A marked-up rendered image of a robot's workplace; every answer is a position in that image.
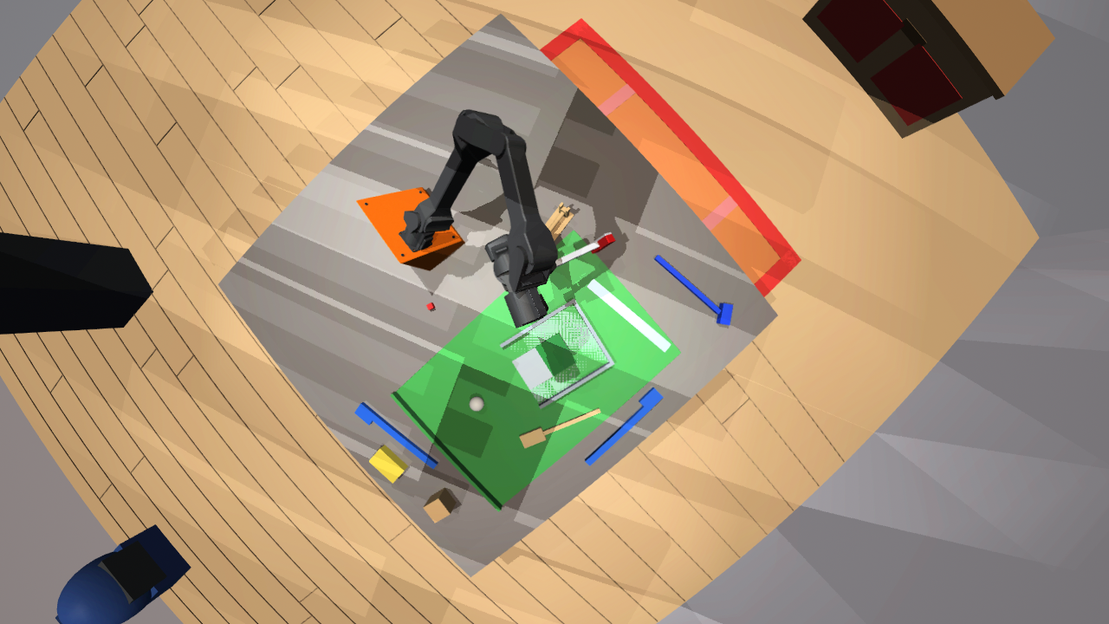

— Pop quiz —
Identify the green putting mat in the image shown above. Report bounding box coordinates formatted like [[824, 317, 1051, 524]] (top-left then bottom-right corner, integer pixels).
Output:
[[396, 250, 681, 505]]

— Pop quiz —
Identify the white flat bar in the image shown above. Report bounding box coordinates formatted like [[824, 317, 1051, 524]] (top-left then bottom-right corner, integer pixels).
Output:
[[587, 279, 671, 352]]

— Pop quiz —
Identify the yellow rectangular block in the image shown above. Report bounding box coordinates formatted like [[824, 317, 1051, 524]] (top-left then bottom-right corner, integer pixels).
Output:
[[369, 444, 407, 483]]

